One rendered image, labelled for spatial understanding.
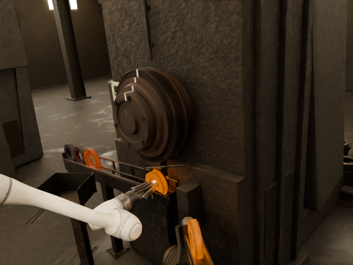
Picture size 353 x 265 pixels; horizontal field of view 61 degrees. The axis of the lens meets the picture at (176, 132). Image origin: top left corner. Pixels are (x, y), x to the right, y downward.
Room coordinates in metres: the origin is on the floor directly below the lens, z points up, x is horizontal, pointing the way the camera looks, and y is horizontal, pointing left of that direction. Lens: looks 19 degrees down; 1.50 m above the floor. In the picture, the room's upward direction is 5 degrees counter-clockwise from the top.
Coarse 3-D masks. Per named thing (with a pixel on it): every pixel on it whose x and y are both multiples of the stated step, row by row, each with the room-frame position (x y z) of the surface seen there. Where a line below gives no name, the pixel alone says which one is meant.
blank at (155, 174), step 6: (150, 174) 1.44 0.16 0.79; (156, 174) 1.41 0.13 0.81; (162, 174) 1.42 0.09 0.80; (150, 180) 1.45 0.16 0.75; (156, 180) 1.41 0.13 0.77; (162, 180) 1.39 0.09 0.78; (156, 186) 1.45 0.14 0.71; (162, 186) 1.37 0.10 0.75; (156, 192) 1.42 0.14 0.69; (162, 192) 1.38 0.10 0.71
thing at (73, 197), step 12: (48, 180) 1.65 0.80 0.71; (60, 180) 1.72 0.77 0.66; (72, 180) 1.71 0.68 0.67; (84, 180) 1.69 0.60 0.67; (48, 192) 1.62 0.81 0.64; (72, 192) 1.68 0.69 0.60; (84, 192) 1.54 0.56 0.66; (84, 204) 1.51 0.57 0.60; (72, 228) 1.58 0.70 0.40; (84, 228) 1.59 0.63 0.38; (84, 240) 1.57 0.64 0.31; (84, 252) 1.57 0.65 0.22; (84, 264) 1.57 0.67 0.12; (96, 264) 1.69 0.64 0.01
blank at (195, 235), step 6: (192, 222) 1.00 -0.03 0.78; (192, 228) 0.97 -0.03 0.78; (198, 228) 0.97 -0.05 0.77; (192, 234) 0.96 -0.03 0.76; (198, 234) 0.95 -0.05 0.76; (192, 240) 1.02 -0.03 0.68; (198, 240) 0.93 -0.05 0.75; (192, 246) 0.99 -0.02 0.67; (198, 246) 0.93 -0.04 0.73; (192, 252) 1.00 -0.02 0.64; (198, 252) 0.92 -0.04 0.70; (198, 258) 0.93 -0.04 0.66
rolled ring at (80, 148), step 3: (75, 147) 2.12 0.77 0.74; (78, 147) 2.09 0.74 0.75; (81, 147) 2.09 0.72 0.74; (75, 150) 2.13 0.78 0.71; (78, 150) 2.08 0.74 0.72; (81, 150) 2.06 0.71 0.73; (84, 150) 2.07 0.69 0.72; (75, 153) 2.14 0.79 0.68; (78, 153) 2.16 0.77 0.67; (81, 153) 2.05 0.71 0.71; (75, 156) 2.14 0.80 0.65; (78, 156) 2.15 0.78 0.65; (75, 159) 2.15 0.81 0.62; (78, 159) 2.14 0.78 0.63; (84, 159) 2.03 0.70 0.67; (78, 162) 2.12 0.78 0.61; (81, 162) 2.13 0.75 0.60; (84, 162) 2.04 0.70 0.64
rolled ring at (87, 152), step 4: (88, 148) 1.99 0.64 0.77; (84, 152) 2.01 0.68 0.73; (88, 152) 1.96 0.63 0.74; (92, 152) 1.93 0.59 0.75; (96, 152) 1.94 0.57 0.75; (84, 156) 2.02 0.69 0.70; (88, 156) 2.02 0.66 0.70; (92, 156) 1.92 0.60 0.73; (96, 156) 1.92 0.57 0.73; (88, 160) 2.01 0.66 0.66; (96, 160) 1.90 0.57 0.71; (88, 164) 2.00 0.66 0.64; (96, 164) 1.90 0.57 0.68; (100, 164) 1.91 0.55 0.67; (96, 168) 1.91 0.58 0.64; (100, 168) 1.92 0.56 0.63
